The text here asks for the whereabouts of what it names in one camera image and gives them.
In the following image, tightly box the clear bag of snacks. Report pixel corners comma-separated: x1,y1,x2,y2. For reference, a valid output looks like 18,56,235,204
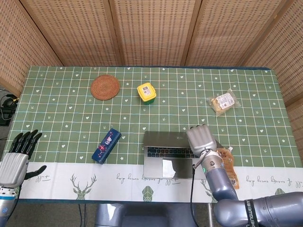
207,88,242,116

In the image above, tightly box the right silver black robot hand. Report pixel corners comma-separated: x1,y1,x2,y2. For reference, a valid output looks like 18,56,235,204
186,124,217,157

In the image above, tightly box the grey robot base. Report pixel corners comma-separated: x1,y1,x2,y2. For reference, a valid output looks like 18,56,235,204
94,202,197,227

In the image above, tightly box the silver laptop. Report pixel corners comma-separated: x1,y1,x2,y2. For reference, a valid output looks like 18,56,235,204
143,131,223,180

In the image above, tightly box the black cables and equipment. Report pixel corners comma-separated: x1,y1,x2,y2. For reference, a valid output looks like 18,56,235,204
0,87,20,126

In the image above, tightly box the round woven rattan coaster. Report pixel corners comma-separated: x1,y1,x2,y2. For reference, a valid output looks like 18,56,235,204
90,74,120,101

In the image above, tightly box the green checked tablecloth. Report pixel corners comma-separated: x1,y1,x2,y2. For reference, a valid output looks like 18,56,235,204
0,65,303,204

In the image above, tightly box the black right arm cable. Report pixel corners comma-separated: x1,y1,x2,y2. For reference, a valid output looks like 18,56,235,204
190,148,211,227

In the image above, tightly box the bamboo folding screen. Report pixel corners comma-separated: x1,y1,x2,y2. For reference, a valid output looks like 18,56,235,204
0,0,303,133

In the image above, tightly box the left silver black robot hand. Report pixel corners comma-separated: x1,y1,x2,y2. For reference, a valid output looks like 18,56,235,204
0,129,47,188

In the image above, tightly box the brown spouted sauce pouch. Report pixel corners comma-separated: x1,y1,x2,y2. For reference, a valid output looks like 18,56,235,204
216,146,240,190

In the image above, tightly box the blue floral pencil case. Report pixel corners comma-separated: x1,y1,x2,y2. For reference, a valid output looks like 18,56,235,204
92,128,122,164

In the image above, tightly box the yellow lidded plastic box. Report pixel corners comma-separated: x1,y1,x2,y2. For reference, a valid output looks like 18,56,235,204
136,82,158,106

